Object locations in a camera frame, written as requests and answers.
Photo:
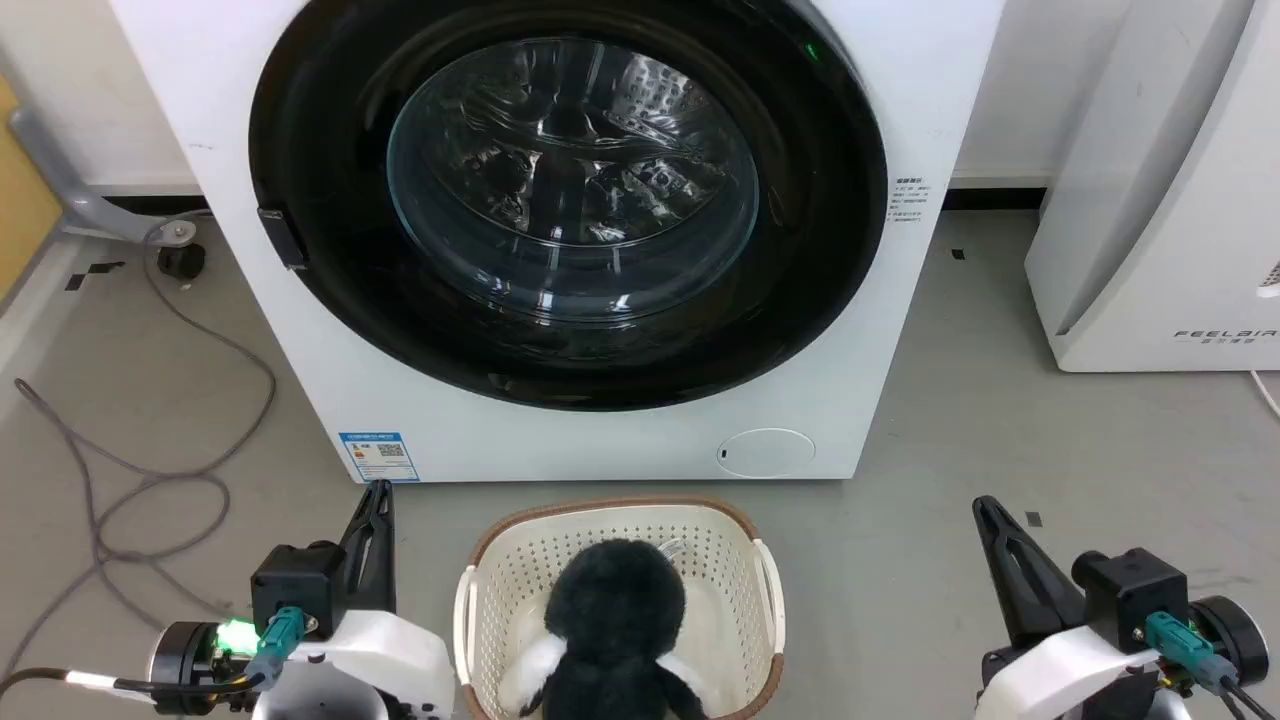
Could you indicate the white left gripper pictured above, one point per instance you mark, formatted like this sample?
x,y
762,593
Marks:
x,y
390,665

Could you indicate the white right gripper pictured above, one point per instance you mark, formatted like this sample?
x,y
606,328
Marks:
x,y
1060,670

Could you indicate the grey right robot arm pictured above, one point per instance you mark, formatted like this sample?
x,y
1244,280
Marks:
x,y
1168,706

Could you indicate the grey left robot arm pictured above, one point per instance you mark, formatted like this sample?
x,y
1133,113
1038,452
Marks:
x,y
320,706

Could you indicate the white front-load washing machine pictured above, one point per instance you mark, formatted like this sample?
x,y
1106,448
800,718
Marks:
x,y
300,390

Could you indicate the black round washer door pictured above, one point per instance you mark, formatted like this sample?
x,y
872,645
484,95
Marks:
x,y
330,120

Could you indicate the blue energy label sticker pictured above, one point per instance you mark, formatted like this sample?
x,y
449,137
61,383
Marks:
x,y
379,457

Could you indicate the black and white plush toy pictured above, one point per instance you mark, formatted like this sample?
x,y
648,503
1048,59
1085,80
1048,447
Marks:
x,y
615,620

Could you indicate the round white filter cover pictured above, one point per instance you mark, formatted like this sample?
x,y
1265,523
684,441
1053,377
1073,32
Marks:
x,y
766,453

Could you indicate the white perforated laundry basket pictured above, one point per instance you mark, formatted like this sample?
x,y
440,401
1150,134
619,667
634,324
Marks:
x,y
730,560

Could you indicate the black caster wheel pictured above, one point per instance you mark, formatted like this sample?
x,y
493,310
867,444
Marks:
x,y
181,261

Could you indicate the small printed text sticker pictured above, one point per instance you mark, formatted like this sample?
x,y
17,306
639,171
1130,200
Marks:
x,y
911,200

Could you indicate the white air purifier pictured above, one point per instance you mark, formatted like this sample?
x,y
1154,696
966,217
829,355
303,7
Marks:
x,y
1160,200

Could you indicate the grey metal desk leg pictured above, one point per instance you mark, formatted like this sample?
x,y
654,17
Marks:
x,y
70,190

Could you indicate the yellow wooden panel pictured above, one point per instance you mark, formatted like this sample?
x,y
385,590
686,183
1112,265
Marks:
x,y
22,200

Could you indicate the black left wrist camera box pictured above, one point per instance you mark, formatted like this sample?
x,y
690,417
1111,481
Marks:
x,y
295,590

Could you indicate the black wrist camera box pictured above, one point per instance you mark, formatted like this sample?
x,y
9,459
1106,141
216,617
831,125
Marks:
x,y
1135,590
295,590

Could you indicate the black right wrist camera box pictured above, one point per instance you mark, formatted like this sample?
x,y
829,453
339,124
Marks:
x,y
1135,590

